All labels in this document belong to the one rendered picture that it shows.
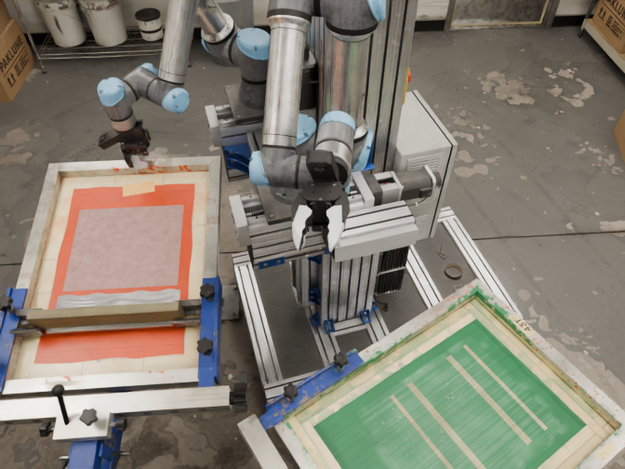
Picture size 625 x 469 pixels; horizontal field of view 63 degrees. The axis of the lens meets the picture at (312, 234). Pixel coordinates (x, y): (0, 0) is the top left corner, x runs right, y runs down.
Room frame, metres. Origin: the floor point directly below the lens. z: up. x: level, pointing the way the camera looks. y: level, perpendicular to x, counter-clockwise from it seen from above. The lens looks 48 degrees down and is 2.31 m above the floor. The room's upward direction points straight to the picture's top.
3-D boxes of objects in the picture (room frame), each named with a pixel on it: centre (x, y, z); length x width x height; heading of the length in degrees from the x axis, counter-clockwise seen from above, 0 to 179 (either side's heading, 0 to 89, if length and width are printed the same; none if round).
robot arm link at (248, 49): (1.60, 0.19, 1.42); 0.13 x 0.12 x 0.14; 52
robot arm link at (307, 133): (1.12, 0.04, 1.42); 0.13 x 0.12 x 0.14; 82
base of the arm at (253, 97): (1.60, 0.19, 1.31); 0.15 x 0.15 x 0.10
